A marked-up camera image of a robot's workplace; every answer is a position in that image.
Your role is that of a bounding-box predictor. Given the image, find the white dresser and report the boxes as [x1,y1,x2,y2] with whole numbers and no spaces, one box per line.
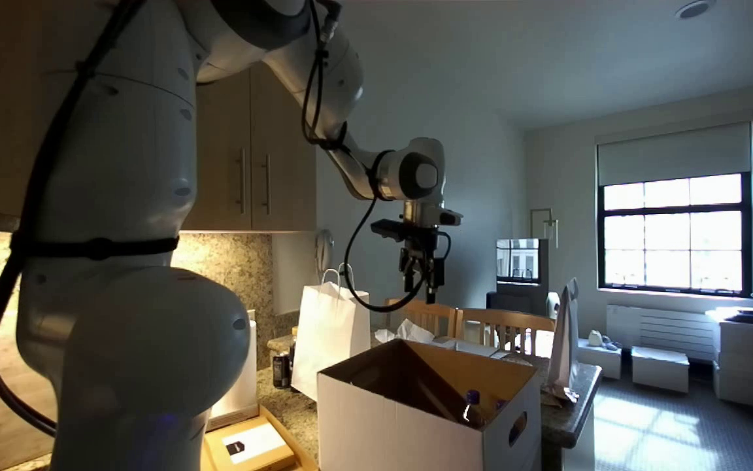
[713,313,753,410]

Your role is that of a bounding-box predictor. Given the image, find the wooden dining chair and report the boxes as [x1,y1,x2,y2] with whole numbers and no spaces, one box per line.
[382,296,462,345]
[458,307,559,361]

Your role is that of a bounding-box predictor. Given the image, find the white printed standing bag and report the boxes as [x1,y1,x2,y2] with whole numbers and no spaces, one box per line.
[546,277,584,402]

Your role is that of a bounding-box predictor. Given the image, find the white wall phone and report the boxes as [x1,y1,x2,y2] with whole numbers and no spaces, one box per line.
[314,227,336,269]

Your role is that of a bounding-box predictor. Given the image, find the white cardboard storage box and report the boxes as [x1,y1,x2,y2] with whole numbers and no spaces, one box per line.
[316,337,546,471]

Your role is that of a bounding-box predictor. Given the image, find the white cube ottoman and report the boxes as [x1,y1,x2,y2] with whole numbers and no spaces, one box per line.
[577,336,625,381]
[629,345,693,395]

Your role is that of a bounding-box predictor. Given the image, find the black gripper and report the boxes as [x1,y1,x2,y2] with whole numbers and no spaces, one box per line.
[398,244,449,307]

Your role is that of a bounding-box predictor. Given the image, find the round ceiling light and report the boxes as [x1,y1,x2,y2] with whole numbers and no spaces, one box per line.
[674,0,716,20]

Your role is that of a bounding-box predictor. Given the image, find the dark dining table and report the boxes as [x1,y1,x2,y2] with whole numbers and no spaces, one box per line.
[538,361,606,471]

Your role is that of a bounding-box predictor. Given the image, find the black framed window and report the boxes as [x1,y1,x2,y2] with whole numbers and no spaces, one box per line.
[595,171,753,299]

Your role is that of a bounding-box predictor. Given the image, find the dark television stand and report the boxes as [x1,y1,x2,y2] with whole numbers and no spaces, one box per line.
[484,285,553,320]

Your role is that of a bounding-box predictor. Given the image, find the wooden upper cabinet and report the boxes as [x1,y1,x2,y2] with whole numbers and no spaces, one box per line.
[0,0,318,234]

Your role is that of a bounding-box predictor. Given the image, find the flat screen television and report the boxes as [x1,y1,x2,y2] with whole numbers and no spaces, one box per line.
[492,236,552,292]

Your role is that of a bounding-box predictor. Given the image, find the pale roller blind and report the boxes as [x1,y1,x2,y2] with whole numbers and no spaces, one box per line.
[594,121,753,188]

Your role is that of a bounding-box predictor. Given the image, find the dark bottle gold lid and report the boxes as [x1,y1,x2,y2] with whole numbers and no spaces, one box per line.
[269,340,299,392]

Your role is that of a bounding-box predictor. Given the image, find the small cardboard box white label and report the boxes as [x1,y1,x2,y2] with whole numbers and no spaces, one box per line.
[218,422,295,469]

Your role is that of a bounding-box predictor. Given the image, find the crumpled white plastic bag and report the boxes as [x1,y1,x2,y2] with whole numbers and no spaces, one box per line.
[372,317,438,345]

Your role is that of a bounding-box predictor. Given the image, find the arched floor lamp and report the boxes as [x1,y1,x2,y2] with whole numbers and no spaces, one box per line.
[527,207,564,252]

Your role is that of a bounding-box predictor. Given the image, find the white paper shopping bag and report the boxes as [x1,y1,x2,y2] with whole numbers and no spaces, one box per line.
[291,265,373,402]

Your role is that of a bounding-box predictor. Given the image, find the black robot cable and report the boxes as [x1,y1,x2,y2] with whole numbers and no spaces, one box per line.
[0,0,455,440]

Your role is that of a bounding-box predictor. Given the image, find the white radiator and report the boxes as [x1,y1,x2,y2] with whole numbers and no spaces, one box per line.
[606,299,733,361]

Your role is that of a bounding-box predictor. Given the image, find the shallow brown cardboard tray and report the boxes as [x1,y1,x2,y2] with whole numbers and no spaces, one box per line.
[198,406,309,471]

